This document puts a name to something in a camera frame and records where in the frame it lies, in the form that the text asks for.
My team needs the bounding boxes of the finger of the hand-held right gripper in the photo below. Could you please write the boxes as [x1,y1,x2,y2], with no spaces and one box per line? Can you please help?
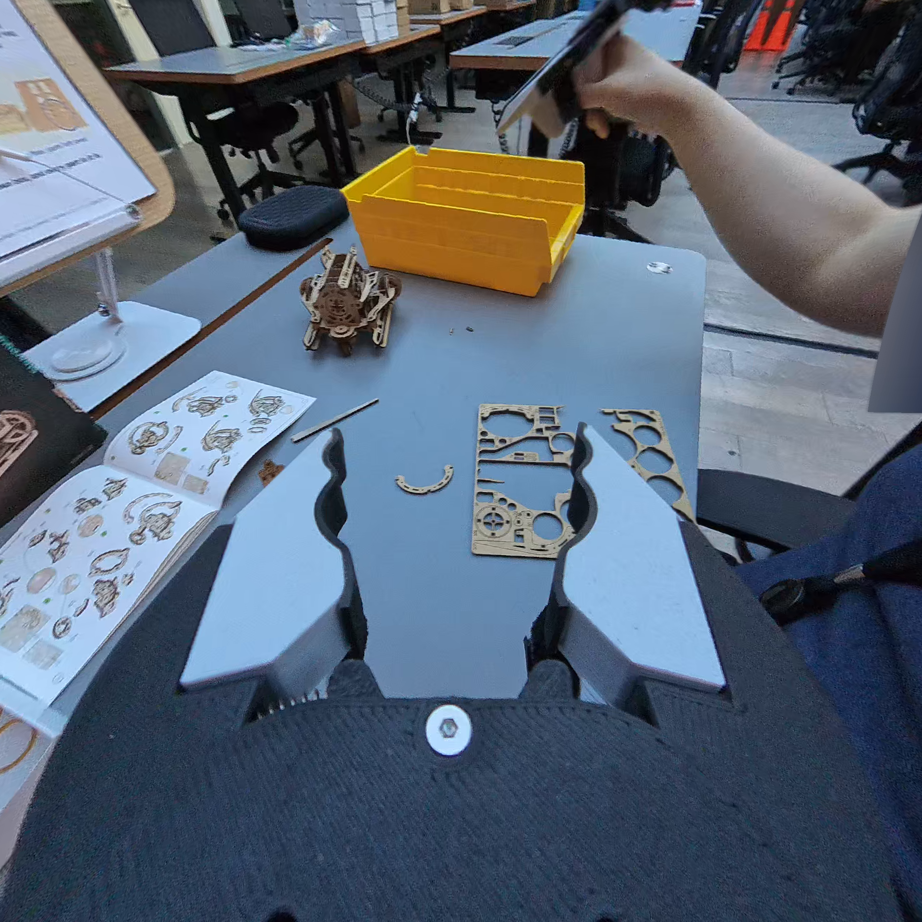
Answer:
[496,35,586,135]

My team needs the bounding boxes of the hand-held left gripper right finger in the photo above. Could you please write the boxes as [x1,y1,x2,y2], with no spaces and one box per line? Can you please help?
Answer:
[526,423,728,710]

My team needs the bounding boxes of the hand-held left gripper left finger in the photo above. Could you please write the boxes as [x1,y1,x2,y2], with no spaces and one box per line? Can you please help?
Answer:
[179,427,370,707]

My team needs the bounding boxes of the curved wooden arc part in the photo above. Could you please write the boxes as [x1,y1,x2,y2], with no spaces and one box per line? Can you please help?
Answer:
[395,464,455,496]

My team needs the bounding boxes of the person's right forearm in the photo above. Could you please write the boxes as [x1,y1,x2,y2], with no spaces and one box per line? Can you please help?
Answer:
[659,68,922,340]

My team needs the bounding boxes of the large wooden parts sheet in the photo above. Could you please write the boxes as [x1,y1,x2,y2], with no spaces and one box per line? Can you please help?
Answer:
[472,403,577,559]

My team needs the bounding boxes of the small wooden parts sheet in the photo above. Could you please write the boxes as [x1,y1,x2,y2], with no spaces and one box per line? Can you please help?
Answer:
[601,408,696,523]

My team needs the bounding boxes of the assembled wooden model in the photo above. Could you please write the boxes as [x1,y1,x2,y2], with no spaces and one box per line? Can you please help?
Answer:
[300,245,403,357]

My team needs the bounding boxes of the dark model kit box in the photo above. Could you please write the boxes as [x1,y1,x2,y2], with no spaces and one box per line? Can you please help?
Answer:
[0,339,109,527]

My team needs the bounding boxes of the person's right hand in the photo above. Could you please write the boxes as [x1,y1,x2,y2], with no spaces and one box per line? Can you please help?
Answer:
[575,35,692,141]

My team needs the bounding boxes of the grey office desk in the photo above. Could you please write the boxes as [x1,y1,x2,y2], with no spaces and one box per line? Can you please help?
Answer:
[104,39,370,217]
[450,9,703,73]

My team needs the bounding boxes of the yellow plastic bin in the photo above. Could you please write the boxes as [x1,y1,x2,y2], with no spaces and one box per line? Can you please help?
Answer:
[340,146,586,298]

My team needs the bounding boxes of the black office chair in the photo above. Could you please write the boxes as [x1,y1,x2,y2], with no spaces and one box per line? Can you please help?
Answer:
[836,14,922,206]
[695,468,858,563]
[191,101,303,217]

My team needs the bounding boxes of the thin wooden stick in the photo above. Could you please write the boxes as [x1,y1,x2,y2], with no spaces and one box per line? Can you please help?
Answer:
[290,398,380,443]

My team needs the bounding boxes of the orange safety cone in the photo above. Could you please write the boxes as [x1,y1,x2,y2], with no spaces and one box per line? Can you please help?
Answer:
[745,0,802,53]

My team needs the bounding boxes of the illustrated instruction booklet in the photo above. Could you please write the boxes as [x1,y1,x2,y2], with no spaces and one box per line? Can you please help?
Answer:
[0,371,316,710]

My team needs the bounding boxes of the stack of white boxes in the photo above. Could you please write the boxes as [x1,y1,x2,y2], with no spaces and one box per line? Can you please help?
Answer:
[291,0,400,44]

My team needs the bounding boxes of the black padded wrist rest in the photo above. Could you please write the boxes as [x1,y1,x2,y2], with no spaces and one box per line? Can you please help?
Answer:
[238,185,352,252]

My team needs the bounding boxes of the white board stand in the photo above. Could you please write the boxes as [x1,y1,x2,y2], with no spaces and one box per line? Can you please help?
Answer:
[22,248,203,383]

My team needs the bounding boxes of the wooden display board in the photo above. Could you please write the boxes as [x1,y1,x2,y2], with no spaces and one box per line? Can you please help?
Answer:
[0,0,177,298]

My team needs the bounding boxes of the printed instruction sheet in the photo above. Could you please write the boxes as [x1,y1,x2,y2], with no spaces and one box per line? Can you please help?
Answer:
[0,0,159,267]

